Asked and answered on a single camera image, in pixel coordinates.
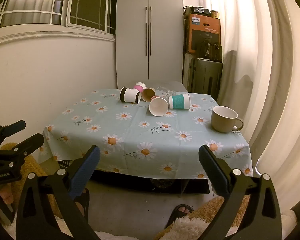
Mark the fluffy yellow white robe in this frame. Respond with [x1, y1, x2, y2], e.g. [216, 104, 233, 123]
[0, 142, 298, 240]

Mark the white two-door wardrobe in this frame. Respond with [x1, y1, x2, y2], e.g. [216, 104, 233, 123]
[115, 0, 184, 90]

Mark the white framed window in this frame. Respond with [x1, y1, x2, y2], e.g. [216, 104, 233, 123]
[0, 0, 118, 35]

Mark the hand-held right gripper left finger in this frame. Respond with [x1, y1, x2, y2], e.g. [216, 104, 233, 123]
[16, 145, 101, 240]

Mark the teal banded white paper cup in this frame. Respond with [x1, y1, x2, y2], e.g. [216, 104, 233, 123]
[168, 93, 191, 110]

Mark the black device on box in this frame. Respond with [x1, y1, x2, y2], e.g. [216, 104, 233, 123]
[192, 6, 211, 15]

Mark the black low table frame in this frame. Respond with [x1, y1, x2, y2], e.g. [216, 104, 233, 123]
[58, 159, 211, 195]

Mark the dark grey suitcase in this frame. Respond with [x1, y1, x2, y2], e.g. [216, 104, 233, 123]
[183, 52, 224, 101]

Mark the daisy print blue tablecloth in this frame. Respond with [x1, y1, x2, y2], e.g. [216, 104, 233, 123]
[39, 88, 254, 180]

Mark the orange cardboard appliance box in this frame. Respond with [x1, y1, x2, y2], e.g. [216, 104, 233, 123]
[184, 13, 222, 63]

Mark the brown paper cup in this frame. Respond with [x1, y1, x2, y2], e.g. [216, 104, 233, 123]
[142, 87, 156, 103]

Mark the black banded white paper cup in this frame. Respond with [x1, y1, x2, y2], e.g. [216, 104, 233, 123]
[119, 87, 142, 104]

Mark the red banded white paper cup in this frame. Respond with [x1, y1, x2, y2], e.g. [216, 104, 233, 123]
[149, 95, 169, 117]

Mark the clear glass cup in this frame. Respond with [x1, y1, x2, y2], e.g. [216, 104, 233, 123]
[156, 85, 177, 97]

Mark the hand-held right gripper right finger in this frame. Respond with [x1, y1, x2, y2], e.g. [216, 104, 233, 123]
[198, 144, 282, 240]

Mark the beige ceramic mug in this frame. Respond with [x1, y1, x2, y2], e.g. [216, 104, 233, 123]
[211, 106, 244, 134]

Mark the pink banded white paper cup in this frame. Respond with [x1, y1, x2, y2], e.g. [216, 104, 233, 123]
[133, 82, 147, 93]

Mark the person's foot in black sandal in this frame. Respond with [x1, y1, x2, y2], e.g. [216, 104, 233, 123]
[164, 204, 195, 228]
[74, 187, 90, 217]

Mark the person's left hand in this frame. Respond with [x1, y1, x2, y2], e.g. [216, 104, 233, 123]
[0, 184, 15, 205]

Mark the cream curtain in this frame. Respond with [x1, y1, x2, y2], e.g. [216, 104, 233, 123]
[182, 0, 300, 207]

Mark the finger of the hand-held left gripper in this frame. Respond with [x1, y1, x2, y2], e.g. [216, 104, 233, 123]
[0, 133, 45, 157]
[0, 120, 26, 143]

